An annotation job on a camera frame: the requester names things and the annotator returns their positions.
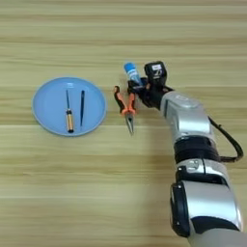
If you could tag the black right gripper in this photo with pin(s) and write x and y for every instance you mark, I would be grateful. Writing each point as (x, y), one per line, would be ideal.
(154, 95)

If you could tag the blue glue stick white label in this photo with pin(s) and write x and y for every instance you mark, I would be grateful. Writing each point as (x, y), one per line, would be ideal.
(131, 72)

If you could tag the orange black needle-nose pliers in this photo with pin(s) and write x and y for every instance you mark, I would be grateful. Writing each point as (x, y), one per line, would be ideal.
(128, 111)

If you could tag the round light blue plate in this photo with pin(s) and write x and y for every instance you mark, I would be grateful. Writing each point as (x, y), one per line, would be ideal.
(51, 106)

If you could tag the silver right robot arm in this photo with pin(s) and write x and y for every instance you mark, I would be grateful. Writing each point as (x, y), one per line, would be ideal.
(189, 128)

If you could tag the small black box white label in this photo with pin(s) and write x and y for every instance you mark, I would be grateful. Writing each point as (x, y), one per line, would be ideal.
(156, 72)

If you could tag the black pen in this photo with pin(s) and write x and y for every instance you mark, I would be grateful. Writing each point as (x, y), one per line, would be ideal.
(82, 109)

